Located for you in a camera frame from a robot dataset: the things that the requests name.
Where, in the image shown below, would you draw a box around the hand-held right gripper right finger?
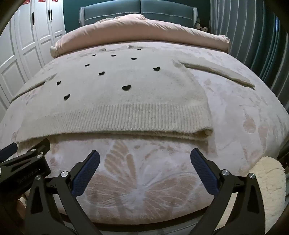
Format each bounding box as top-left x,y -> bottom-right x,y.
190,148 -> 266,235

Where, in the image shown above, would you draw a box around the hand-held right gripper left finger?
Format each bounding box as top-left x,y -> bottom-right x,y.
24,149 -> 101,235

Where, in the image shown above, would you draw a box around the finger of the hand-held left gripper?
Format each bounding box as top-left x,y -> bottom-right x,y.
23,138 -> 50,157
0,142 -> 18,161

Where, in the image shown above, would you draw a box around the cream sweater with black hearts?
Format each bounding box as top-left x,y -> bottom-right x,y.
10,44 -> 255,145

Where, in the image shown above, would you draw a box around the pink butterfly print blanket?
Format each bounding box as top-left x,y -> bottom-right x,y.
0,41 -> 287,226

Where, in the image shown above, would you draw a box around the cream fluffy cloth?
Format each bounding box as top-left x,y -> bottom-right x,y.
248,156 -> 285,226

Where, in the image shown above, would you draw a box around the white panelled wardrobe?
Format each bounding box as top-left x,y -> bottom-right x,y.
0,0 -> 66,111

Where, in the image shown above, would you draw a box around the small plush toys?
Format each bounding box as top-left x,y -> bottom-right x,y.
195,19 -> 209,32

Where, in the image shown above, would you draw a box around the grey pleated curtain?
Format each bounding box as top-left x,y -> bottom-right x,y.
210,0 -> 289,106

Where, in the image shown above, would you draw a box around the pink duvet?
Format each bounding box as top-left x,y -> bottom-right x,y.
50,14 -> 231,58

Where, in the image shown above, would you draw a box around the teal padded headboard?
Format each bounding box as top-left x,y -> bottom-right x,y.
79,0 -> 198,29

